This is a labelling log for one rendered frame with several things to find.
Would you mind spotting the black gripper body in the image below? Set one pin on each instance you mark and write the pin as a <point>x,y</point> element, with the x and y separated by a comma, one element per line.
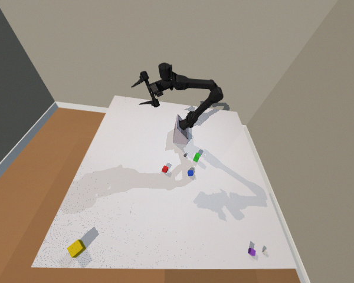
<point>145,78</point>

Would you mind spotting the small purple block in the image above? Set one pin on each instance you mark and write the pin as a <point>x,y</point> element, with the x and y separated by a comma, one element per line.
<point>251,251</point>

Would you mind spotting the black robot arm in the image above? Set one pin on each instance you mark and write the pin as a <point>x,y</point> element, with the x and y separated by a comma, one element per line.
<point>181,82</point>

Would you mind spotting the yellow cube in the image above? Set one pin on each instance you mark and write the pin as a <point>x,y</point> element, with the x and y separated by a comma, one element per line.
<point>76,248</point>

